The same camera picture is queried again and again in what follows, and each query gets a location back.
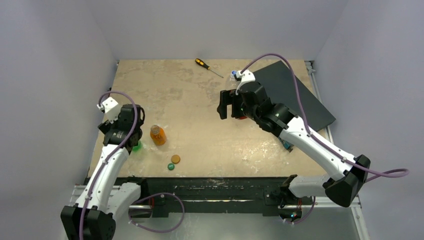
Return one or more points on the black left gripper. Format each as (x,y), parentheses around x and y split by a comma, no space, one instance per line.
(105,126)

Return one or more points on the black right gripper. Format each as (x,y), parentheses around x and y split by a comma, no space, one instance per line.
(230,101)

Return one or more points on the green plastic bottle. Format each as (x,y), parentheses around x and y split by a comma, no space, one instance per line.
(137,147)

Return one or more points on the green bottle cap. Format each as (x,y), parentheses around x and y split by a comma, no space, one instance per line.
(170,166)

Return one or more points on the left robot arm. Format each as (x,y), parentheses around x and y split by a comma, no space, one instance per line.
(94,214)

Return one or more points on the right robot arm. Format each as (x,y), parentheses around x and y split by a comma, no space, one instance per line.
(345,173)

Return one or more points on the orange juice bottle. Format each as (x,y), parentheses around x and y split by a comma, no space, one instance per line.
(158,135)

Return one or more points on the orange bottle cap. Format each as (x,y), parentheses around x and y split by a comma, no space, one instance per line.
(175,159)

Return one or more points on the yellow-black screwdriver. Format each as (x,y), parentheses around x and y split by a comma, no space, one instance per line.
(207,67)

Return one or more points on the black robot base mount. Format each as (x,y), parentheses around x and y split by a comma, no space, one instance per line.
(219,195)

